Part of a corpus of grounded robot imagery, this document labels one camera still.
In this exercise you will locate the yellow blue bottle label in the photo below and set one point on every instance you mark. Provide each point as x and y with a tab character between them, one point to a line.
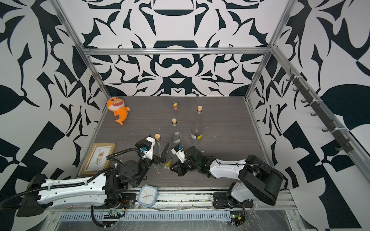
168	164

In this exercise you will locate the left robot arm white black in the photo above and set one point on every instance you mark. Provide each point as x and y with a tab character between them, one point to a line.
101	190

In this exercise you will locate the small red yellow toy figure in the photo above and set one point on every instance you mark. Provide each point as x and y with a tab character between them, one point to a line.
175	106

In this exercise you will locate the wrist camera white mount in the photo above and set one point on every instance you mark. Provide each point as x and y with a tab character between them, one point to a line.
179	152
146	147

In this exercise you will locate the small clear bottle with cork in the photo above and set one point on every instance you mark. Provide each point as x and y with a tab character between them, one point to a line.
176	135

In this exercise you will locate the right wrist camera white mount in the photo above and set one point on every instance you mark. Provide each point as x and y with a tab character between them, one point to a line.
179	152

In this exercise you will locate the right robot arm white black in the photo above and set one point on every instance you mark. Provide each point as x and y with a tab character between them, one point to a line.
252	177

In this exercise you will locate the clear glass bottle with cork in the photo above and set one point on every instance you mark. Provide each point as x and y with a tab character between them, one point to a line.
157	148

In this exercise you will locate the circuit board with wires left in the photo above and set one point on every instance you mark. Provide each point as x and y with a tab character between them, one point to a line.
115	214

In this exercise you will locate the tall clear bottle yellow label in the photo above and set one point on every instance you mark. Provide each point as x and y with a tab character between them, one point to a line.
197	129

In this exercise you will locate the white slotted cable duct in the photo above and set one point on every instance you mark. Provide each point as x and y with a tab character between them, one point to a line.
201	215

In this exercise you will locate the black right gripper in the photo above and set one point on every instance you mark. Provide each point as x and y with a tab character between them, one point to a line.
178	168

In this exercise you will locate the green circuit board right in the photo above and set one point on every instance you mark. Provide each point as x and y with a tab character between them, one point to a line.
237	219

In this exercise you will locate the orange shark plush toy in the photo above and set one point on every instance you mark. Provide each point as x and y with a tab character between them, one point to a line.
117	106

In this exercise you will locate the wooden picture frame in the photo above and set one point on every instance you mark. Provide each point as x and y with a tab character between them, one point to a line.
96	159

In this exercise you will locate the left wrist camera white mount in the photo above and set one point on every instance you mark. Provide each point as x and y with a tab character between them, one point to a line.
146	147

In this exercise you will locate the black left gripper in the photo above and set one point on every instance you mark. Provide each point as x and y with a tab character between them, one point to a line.
156	160

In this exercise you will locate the light blue alarm clock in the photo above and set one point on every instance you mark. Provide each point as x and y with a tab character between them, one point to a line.
147	196

